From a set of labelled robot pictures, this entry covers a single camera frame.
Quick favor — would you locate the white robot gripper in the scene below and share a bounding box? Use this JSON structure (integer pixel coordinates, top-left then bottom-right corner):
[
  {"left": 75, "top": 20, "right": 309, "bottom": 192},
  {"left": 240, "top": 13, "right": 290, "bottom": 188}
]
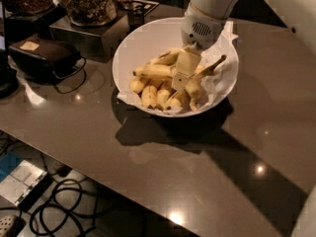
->
[{"left": 172, "top": 3, "right": 227, "bottom": 90}]

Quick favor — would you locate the long front yellow banana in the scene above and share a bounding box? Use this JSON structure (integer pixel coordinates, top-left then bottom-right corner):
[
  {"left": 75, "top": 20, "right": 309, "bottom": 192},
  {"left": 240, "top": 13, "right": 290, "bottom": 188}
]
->
[{"left": 133, "top": 64, "right": 173, "bottom": 85}]

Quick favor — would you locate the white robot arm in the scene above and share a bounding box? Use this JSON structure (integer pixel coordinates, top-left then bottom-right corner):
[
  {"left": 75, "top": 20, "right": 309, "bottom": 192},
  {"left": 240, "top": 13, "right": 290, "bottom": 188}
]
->
[{"left": 172, "top": 0, "right": 316, "bottom": 90}]

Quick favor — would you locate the top yellow banana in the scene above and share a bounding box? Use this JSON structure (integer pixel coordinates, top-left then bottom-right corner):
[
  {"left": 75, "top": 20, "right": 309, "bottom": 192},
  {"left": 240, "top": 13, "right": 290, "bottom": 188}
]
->
[{"left": 149, "top": 48, "right": 180, "bottom": 65}]

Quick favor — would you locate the right banana with long stem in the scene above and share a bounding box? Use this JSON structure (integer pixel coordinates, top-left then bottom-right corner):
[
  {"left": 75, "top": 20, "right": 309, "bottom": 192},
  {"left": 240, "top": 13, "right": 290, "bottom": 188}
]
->
[{"left": 166, "top": 54, "right": 228, "bottom": 110}]

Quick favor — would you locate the white paper bowl liner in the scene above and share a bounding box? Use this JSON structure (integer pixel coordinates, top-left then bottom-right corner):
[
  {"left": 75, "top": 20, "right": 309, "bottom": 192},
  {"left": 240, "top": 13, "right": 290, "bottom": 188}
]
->
[{"left": 113, "top": 35, "right": 239, "bottom": 118}]

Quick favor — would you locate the short banana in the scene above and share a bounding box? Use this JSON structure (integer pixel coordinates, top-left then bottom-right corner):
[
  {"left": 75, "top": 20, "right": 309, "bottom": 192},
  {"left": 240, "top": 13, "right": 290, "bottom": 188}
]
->
[
  {"left": 129, "top": 77, "right": 148, "bottom": 94},
  {"left": 157, "top": 81, "right": 175, "bottom": 111},
  {"left": 141, "top": 81, "right": 162, "bottom": 109}
]

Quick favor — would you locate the white round bowl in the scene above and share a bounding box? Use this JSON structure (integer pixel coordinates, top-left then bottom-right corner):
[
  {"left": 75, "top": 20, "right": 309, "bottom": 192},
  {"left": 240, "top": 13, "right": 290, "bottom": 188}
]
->
[{"left": 113, "top": 18, "right": 239, "bottom": 118}]

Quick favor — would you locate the left short banana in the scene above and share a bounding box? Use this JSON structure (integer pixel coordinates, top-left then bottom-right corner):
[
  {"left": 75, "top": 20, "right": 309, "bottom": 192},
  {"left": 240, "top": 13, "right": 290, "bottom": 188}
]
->
[{"left": 129, "top": 77, "right": 148, "bottom": 94}]

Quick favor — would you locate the folded white paper napkin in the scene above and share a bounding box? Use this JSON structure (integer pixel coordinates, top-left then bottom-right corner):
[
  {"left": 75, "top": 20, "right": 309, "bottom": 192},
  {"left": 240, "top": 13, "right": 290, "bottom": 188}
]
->
[{"left": 223, "top": 21, "right": 238, "bottom": 41}]

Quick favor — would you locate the dark metal stand box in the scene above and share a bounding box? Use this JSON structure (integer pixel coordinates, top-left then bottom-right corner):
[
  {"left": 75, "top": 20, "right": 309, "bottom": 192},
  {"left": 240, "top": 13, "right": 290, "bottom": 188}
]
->
[{"left": 50, "top": 11, "right": 129, "bottom": 63}]

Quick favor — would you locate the glass jar of granola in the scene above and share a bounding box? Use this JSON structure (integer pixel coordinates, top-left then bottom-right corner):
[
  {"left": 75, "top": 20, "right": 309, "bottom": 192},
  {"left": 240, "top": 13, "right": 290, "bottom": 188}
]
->
[{"left": 61, "top": 0, "right": 118, "bottom": 27}]

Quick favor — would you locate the black case with label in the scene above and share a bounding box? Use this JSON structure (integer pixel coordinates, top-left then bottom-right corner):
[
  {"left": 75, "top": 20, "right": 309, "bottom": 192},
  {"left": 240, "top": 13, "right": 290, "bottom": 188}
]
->
[{"left": 9, "top": 35, "right": 84, "bottom": 85}]

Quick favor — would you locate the silver box on floor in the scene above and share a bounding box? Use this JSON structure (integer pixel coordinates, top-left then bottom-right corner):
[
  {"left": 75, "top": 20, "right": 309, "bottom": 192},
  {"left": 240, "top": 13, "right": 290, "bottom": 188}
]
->
[{"left": 0, "top": 160, "right": 46, "bottom": 206}]

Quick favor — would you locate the beige perforated shoe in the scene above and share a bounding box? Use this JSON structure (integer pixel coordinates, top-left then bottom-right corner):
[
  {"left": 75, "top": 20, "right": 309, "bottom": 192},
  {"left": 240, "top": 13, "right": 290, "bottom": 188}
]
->
[{"left": 0, "top": 215, "right": 18, "bottom": 237}]

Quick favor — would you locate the black cable on floor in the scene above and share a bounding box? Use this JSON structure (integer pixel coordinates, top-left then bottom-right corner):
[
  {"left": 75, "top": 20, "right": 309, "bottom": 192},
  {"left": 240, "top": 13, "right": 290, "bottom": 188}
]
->
[{"left": 29, "top": 178, "right": 110, "bottom": 237}]

